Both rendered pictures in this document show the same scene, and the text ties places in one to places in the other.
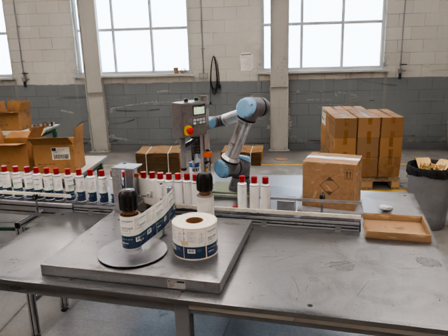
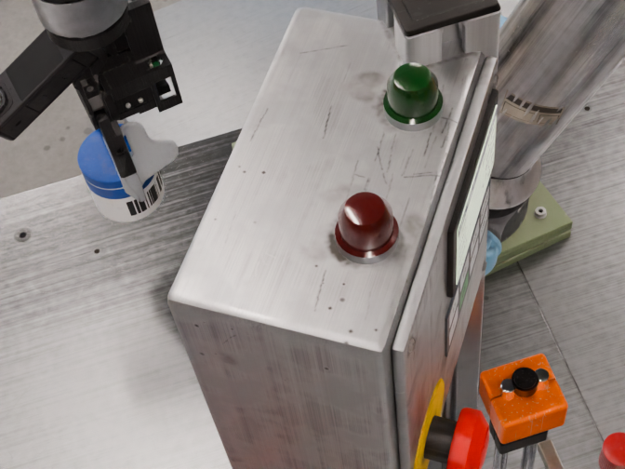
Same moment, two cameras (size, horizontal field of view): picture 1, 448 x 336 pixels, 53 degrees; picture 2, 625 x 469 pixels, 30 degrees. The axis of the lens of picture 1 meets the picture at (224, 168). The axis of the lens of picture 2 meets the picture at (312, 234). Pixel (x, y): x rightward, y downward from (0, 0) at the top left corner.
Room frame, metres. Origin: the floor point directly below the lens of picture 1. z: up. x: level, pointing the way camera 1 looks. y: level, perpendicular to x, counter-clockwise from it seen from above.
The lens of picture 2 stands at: (2.24, 0.32, 1.87)
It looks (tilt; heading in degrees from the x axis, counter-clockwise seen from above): 56 degrees down; 337
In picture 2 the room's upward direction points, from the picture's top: 9 degrees counter-clockwise
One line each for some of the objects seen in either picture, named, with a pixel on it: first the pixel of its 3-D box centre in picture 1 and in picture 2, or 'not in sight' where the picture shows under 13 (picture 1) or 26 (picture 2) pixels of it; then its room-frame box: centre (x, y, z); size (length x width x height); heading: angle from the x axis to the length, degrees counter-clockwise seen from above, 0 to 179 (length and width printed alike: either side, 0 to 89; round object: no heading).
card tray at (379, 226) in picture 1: (395, 227); not in sight; (2.15, -0.86, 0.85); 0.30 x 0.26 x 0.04; 75
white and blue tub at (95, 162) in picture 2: (194, 167); (122, 173); (2.96, 0.20, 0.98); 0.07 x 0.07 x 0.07
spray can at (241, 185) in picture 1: (242, 193); not in sight; (2.36, -0.10, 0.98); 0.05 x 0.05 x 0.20
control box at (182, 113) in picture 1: (189, 118); (356, 275); (2.51, 0.18, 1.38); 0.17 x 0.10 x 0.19; 130
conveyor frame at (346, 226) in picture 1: (207, 213); not in sight; (2.40, 0.10, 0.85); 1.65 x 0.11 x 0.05; 75
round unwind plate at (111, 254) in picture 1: (133, 251); not in sight; (1.87, 0.42, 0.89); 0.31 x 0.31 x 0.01
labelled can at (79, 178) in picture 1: (80, 185); not in sight; (2.60, 0.86, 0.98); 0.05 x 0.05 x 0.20
